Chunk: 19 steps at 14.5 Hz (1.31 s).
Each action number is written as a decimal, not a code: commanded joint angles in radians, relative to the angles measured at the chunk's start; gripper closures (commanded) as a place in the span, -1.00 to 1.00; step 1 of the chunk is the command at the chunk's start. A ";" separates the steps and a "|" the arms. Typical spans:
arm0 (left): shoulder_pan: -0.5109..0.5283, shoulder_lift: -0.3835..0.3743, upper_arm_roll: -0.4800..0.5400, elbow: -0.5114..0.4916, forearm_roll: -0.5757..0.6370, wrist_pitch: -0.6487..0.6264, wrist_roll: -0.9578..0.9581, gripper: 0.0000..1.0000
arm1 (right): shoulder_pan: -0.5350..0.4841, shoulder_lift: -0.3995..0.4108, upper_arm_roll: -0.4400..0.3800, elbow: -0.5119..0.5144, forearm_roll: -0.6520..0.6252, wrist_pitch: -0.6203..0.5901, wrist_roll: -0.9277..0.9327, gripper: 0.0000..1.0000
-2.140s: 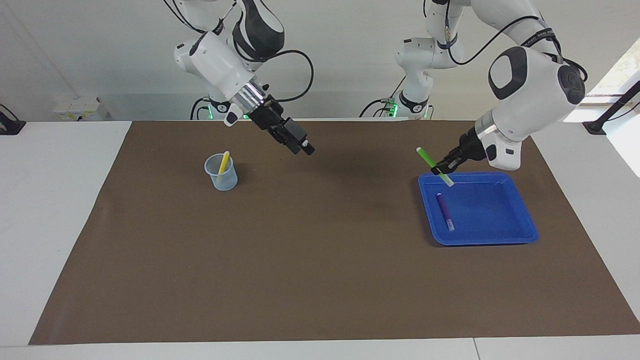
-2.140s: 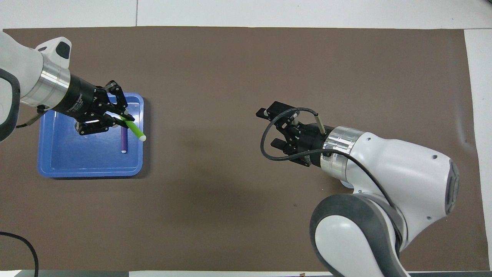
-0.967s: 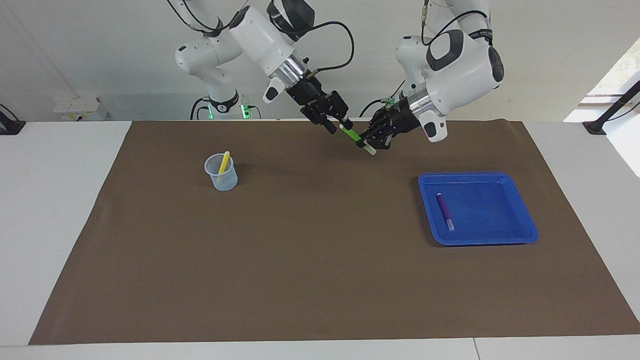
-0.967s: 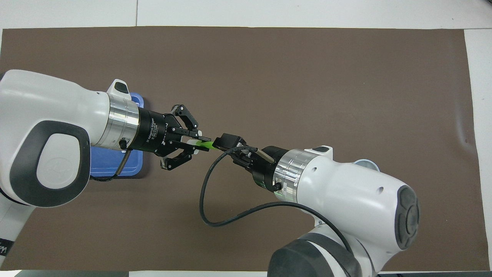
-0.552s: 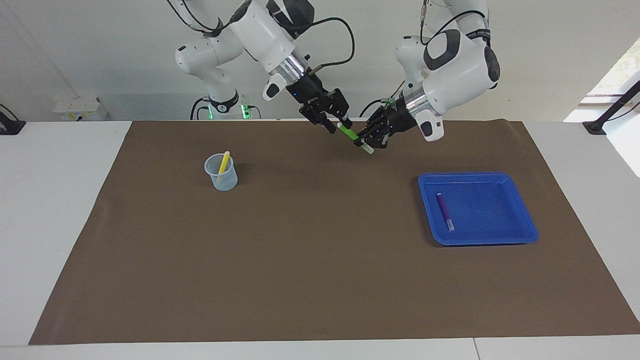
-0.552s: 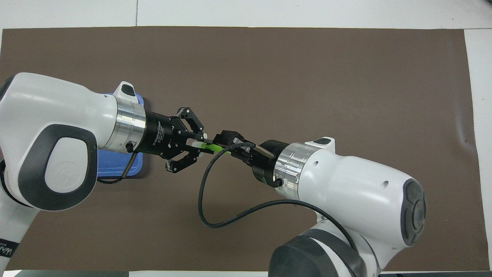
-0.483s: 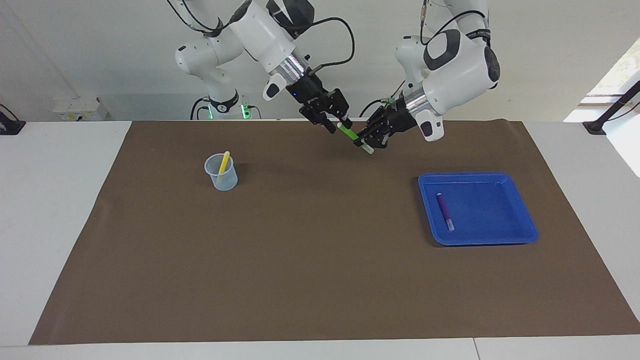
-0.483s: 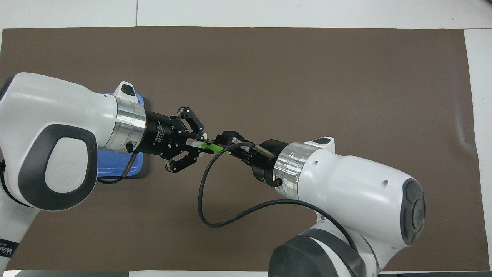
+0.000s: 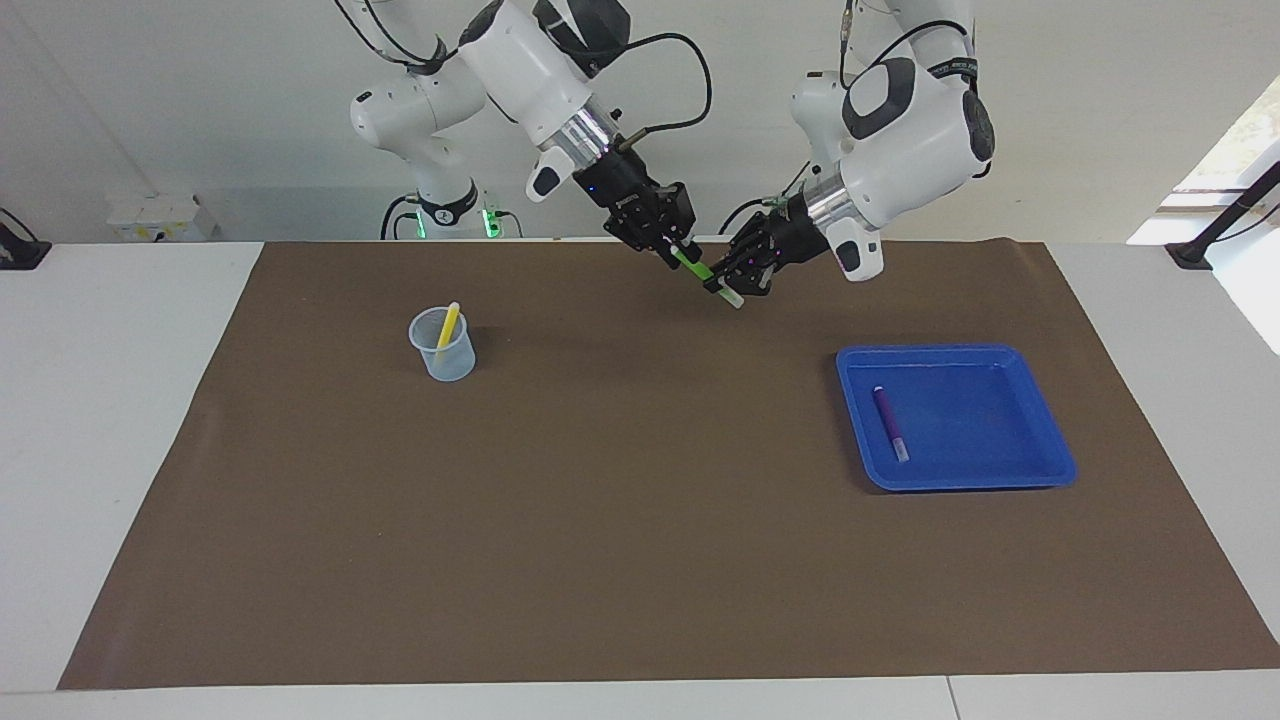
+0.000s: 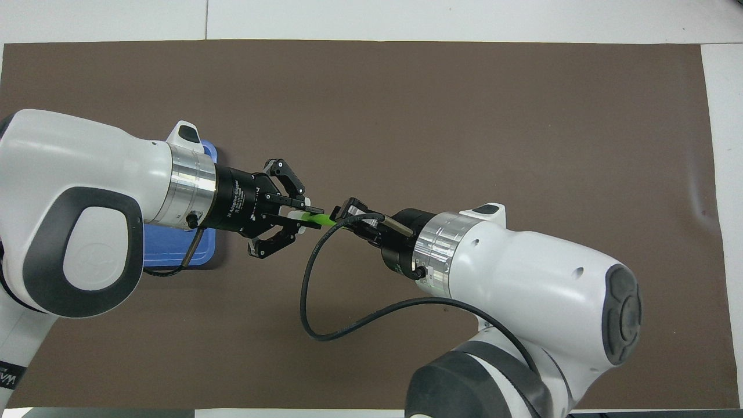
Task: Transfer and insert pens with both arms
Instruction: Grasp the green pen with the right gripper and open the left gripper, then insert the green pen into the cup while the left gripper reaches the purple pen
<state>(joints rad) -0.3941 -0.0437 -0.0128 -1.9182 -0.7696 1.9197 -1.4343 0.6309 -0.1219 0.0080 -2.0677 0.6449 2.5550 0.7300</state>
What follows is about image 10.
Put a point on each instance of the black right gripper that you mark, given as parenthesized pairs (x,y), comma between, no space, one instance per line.
(403,244)

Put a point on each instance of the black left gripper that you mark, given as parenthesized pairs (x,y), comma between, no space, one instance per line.
(244,200)

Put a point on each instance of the green marker pen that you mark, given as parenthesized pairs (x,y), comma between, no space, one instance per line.
(316,219)

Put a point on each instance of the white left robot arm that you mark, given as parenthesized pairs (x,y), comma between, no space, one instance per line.
(69,191)

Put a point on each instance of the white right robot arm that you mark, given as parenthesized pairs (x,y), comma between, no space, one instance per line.
(522,290)

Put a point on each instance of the blue plastic tray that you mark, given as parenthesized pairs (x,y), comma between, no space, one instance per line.
(168,249)

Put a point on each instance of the brown table mat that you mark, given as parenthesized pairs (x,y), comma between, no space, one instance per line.
(406,104)

